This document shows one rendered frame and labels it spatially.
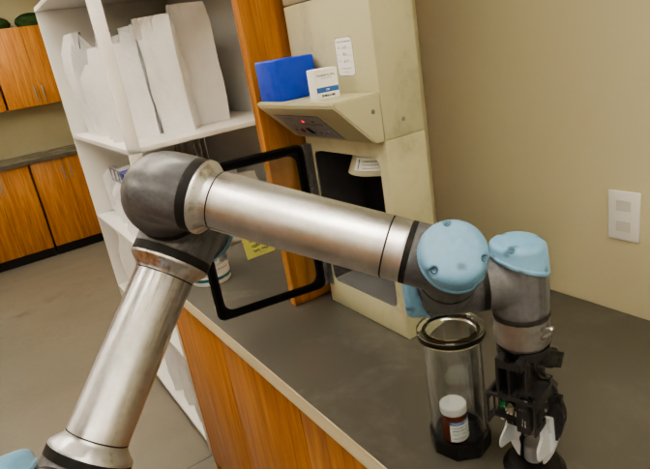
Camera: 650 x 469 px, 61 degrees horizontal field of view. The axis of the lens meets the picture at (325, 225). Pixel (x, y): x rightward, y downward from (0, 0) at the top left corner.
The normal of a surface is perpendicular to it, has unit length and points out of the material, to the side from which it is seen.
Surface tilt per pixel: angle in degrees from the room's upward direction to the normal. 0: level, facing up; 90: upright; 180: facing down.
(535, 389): 0
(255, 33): 90
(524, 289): 90
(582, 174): 90
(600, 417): 0
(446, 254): 52
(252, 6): 90
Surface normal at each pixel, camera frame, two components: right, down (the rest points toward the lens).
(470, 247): -0.15, -0.32
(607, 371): -0.15, -0.94
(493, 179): -0.82, 0.30
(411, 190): 0.55, 0.18
